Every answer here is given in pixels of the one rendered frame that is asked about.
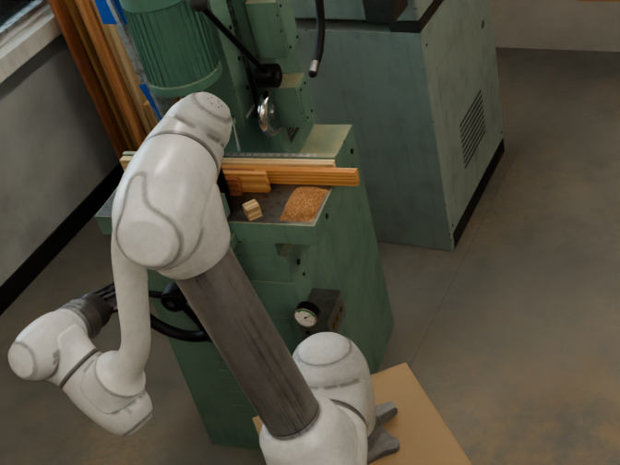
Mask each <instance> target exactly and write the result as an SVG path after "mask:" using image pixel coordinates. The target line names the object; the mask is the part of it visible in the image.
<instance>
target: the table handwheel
mask: <svg viewBox="0 0 620 465"><path fill-rule="evenodd" d="M149 297H152V298H158V299H161V304H162V305H163V306H164V307H165V308H166V309H167V310H169V311H172V312H180V311H182V310H183V311H184V312H185V313H186V314H187V315H188V316H189V317H190V318H191V319H192V320H193V321H194V322H195V323H196V324H197V326H198V327H199V328H200V329H201V330H186V329H181V328H176V327H174V326H171V325H169V324H167V323H165V322H163V321H161V320H159V319H158V318H157V317H155V316H154V315H153V314H151V313H149V315H150V327H151V328H153V329H155V330H156V331H158V332H160V333H161V334H163V335H165V336H168V337H170V338H173V339H176V340H182V341H188V342H204V341H209V340H211V338H210V336H209V334H208V333H207V331H206V330H205V329H204V327H203V326H202V324H201V322H200V321H199V319H198V317H197V315H196V314H195V313H194V311H193V310H192V309H191V308H190V307H189V306H188V305H187V304H186V303H187V300H186V298H185V296H184V295H183V293H182V291H181V290H180V288H179V286H178V285H177V283H176V282H171V283H169V284H168V285H167V287H166V288H165V290H164V292H156V291H149Z"/></svg>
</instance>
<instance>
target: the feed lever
mask: <svg viewBox="0 0 620 465"><path fill-rule="evenodd" d="M190 5H191V7H192V8H193V9H194V10H195V11H196V12H201V11H202V12H203V13H204V14H205V15H206V16H207V17H208V18H209V19H210V20H211V21H212V22H213V23H214V24H215V25H216V26H217V27H218V28H219V29H220V31H221V32H222V33H223V34H224V35H225V36H226V37H227V38H228V39H229V40H230V41H231V42H232V43H233V44H234V45H235V46H236V47H237V48H238V49H239V50H240V51H241V52H242V53H243V54H244V55H245V56H246V57H247V58H248V59H249V60H250V61H251V62H252V64H253V65H254V66H255V67H256V70H255V81H256V84H257V86H258V87H259V88H261V89H266V88H278V87H279V86H280V84H281V81H282V78H283V75H282V72H281V68H280V66H279V64H260V63H259V62H258V61H257V59H256V58H255V57H254V56H253V55H252V54H251V53H250V52H249V51H248V50H247V49H246V48H245V47H244V46H243V45H242V44H241V43H240V42H239V41H238V40H237V38H236V37H235V36H234V35H233V34H232V33H231V32H230V31H229V30H228V29H227V28H226V27H225V26H224V25H223V24H222V23H221V22H220V21H219V19H218V18H217V17H216V16H215V15H214V14H213V13H212V12H211V11H210V10H209V9H208V8H207V0H191V2H190Z"/></svg>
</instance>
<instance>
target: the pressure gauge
mask: <svg viewBox="0 0 620 465"><path fill-rule="evenodd" d="M305 317H307V319H304V318H305ZM319 317H320V310H319V308H318V307H317V306H316V305H315V304H313V303H310V302H300V303H299V304H298V305H297V307H296V309H295V311H294V312H293V318H294V320H295V321H296V322H297V323H298V324H300V325H301V326H304V327H307V328H311V327H314V326H315V325H316V324H317V321H318V319H319Z"/></svg>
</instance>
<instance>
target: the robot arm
mask: <svg viewBox="0 0 620 465"><path fill-rule="evenodd" d="M232 124H233V118H232V116H231V113H230V109H229V107H228V106H227V105H226V104H225V103H224V102H223V101H222V100H221V99H219V98H218V97H216V96H215V95H213V94H210V93H208V92H194V93H192V94H190V95H188V96H186V97H184V98H182V99H181V100H180V101H179V102H177V103H176V104H175V105H174V106H172V107H171V109H170V110H169V111H168V112H167V114H165V115H164V117H163V118H162V119H161V121H160V122H159V123H158V124H157V125H156V126H155V127H154V129H153V130H152V131H151V132H150V133H149V135H148V136H147V137H146V139H145V140H144V141H143V143H142V144H141V146H140V147H139V149H138V151H137V152H136V154H135V155H134V156H133V157H132V159H131V160H130V162H129V163H128V165H127V167H126V169H125V172H124V174H123V176H122V179H121V181H120V183H119V185H118V187H117V190H116V193H115V196H114V200H113V209H112V227H113V232H112V241H111V254H112V265H113V279H114V280H113V281H111V282H109V283H106V284H104V285H102V286H101V287H99V288H97V289H95V290H93V291H91V292H87V293H84V294H81V295H80V296H79V299H74V300H72V301H70V302H68V303H67V304H65V305H64V306H62V307H60V308H58V309H57V310H56V311H54V312H50V313H47V314H45V315H43V316H41V317H39V318H37V319H36V320H34V321H33V322H32V323H30V324H29V325H28V326H27V327H26V328H24V329H23V330H22V331H21V332H20V334H19V335H18V336H17V338H16V340H15V341H14V342H13V344H12V345H11V347H10V348H9V350H8V355H7V358H8V362H9V365H10V367H11V369H12V371H13V372H14V373H15V374H16V375H17V376H18V377H20V378H22V379H25V380H34V381H36V380H43V379H45V380H48V381H50V382H52V383H54V384H56V385H57V386H58V387H60V388H61V389H62V390H63V391H64V392H65V393H66V395H67V396H68V397H69V398H70V399H71V400H72V402H73V403H74V404H75V405H76V406H77V407H78V408H79V409H80V410H81V411H83V412H84V413H85V414H86V415H87V416H88V417H89V418H90V419H91V420H92V421H93V422H95V423H96V424H97V425H99V426H100V427H102V428H103V429H105V430H107V431H108V432H110V433H112V434H115V435H119V436H123V435H132V434H134V433H135V432H136V431H137V430H138V429H140V428H141V427H142V426H143V425H144V424H145V423H146V422H147V421H148V420H149V419H150V418H151V416H152V410H153V407H152V403H151V399H150V397H149V394H148V393H147V391H146V390H145V384H146V375H145V372H144V368H145V365H146V363H147V360H148V358H149V351H150V343H151V329H150V315H149V290H148V280H149V278H148V272H147V269H152V270H157V271H158V272H159V273H160V274H161V275H163V276H165V277H168V278H170V279H173V280H175V282H176V283H177V285H178V286H179V288H180V290H181V291H182V293H183V295H184V296H185V298H186V300H187V301H188V302H189V304H190V306H191V307H192V309H193V310H194V312H195V314H196V315H197V317H198V319H199V321H200V322H201V324H202V326H203V327H204V329H205V330H206V331H207V333H208V334H209V336H210V338H211V340H212V341H213V343H214V345H215V346H216V348H217V349H218V351H219V353H220V354H221V357H222V358H223V360H224V361H225V363H226V364H227V365H228V367H229V368H230V370H231V372H232V374H233V376H234V377H235V379H236V380H237V382H238V384H239V385H240V387H241V389H242V390H243V392H244V393H245V395H246V396H247V398H248V399H249V401H250V403H251V404H252V406H253V408H254V409H255V411H256V413H257V415H258V416H259V418H260V419H261V421H262V423H263V425H262V428H261V431H260V435H259V445H260V447H261V450H262V452H263V455H264V458H265V461H266V463H267V465H368V464H370V463H372V462H374V461H376V460H377V459H380V458H382V457H384V456H386V455H389V454H394V453H396V452H398V451H399V449H400V444H399V440H398V439H397V438H396V437H395V436H393V435H391V434H390V433H389V432H388V431H387V430H386V429H385V428H384V427H383V424H384V423H386V422H387V421H388V420H390V419H391V418H392V417H394V416H395V415H396V414H397V413H398V409H397V408H396V407H395V406H396V405H395V404H394V403H393V401H389V402H386V403H383V404H379V405H375V395H374V389H373V384H372V379H371V375H370V371H369V367H368V364H367V361H366V360H365V358H364V355H363V354H362V352H361V351H360V350H359V348H358V347H357V346H356V345H355V344H354V343H353V342H352V341H351V340H350V339H348V338H347V337H344V336H341V335H340V334H337V333H334V332H320V333H316V334H314V335H312V336H310V337H308V338H307V339H305V340H304V341H302V342H301V343H300V344H299V345H298V346H297V348H296V350H295V351H294V353H293V355H292V356H291V354H290V352H289V350H288V348H287V347H286V345H285V343H284V341H283V340H282V338H281V336H280V333H279V332H278V331H277V329H276V327H275V326H274V324H273V322H272V320H271V319H270V317H269V315H268V312H267V311H266V309H265V307H264V305H263V304H262V303H261V301H260V299H259V297H258V296H257V294H256V291H255V290H254V288H253V286H252V284H251V283H250V281H249V279H248V278H247V276H246V275H245V273H244V270H243V269H242V267H241V265H240V263H239V261H238V260H237V258H236V256H235V254H234V253H233V251H232V249H231V248H230V238H231V232H230V227H229V224H228V221H227V219H226V215H225V212H224V208H223V205H222V201H221V193H220V189H219V187H218V186H217V180H218V177H219V173H220V169H221V163H222V159H223V155H224V148H225V147H226V145H227V143H228V142H229V139H230V135H231V131H232ZM111 286H112V287H111ZM116 312H118V314H119V320H120V328H121V346H120V349H119V351H109V352H106V353H102V352H100V351H99V350H98V349H97V348H96V347H95V346H94V344H93V343H92V342H91V340H92V339H94V338H95V337H96V336H97V335H98V334H99V333H100V331H101V328H102V327H103V326H105V325H106V324H107V323H108V321H109V320H110V317H111V315H112V314H113V313H116Z"/></svg>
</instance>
